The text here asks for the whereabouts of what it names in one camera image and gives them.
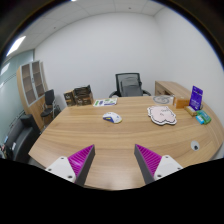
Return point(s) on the black sofa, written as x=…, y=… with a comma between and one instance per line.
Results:
x=20, y=138

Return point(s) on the large brown cardboard carton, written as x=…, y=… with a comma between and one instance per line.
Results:
x=85, y=100

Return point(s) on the small tan packet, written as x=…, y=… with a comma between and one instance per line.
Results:
x=190, y=111

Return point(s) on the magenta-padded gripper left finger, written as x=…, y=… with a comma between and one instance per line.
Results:
x=63, y=166

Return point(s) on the black mesh office chair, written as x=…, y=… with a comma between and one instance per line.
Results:
x=118, y=77

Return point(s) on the long ceiling light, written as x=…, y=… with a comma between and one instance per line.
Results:
x=16, y=46

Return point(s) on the grey backpack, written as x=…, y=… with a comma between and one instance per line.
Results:
x=131, y=87

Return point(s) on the green purple sticker sheet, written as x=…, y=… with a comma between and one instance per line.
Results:
x=105, y=102

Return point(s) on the wooden side cabinet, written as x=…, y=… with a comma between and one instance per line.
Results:
x=170, y=87

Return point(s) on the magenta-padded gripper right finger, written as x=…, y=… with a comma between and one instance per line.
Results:
x=166, y=166

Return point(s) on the white blue yellow computer mouse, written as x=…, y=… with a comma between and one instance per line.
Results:
x=112, y=117

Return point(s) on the small brown black carton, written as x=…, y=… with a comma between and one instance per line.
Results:
x=69, y=98

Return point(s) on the green box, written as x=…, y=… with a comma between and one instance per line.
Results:
x=204, y=116

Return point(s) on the small black chair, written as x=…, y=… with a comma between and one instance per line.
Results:
x=49, y=97

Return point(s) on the small blue box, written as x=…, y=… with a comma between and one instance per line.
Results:
x=199, y=120

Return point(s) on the purple hanging card package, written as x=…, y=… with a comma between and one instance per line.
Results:
x=196, y=97

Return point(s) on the small brown cardboard box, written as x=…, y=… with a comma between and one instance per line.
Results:
x=181, y=102

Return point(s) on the wooden shelf unit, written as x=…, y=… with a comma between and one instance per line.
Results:
x=31, y=86

